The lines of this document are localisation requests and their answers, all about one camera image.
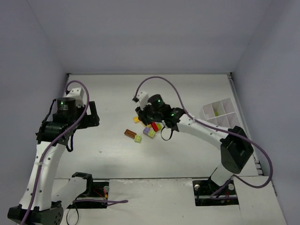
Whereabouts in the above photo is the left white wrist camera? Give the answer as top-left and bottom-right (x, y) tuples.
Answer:
(65, 88), (85, 108)

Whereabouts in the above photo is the pale green square lego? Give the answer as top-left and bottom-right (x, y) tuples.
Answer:
(147, 130), (156, 138)

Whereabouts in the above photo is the yellow long lego brick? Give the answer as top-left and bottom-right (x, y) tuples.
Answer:
(133, 117), (141, 123)

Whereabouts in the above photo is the brown lego brick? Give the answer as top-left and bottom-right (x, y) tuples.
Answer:
(124, 129), (136, 139)

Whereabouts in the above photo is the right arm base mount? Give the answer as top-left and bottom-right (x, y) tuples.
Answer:
(192, 180), (239, 207)

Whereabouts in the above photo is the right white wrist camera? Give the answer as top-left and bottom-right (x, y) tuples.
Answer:
(132, 91), (149, 110)

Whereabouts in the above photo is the red long lego brick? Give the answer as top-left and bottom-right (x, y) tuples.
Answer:
(151, 122), (159, 132)

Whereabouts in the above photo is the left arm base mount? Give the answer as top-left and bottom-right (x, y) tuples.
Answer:
(65, 172), (130, 225)

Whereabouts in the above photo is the light green square lego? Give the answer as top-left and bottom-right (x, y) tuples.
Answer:
(134, 135), (142, 143)

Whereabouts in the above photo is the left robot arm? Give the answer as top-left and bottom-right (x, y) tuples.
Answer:
(7, 97), (100, 225)

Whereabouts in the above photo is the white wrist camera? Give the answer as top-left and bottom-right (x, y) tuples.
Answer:
(65, 88), (85, 108)
(132, 91), (149, 110)

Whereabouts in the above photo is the white divided container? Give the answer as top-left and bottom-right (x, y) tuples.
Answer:
(200, 98), (241, 128)

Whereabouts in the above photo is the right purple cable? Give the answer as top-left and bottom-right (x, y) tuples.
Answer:
(133, 76), (274, 199)

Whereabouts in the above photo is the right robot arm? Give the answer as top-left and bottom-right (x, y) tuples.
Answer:
(133, 91), (254, 188)

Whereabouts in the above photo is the green lego on red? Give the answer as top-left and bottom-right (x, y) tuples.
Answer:
(156, 123), (162, 131)

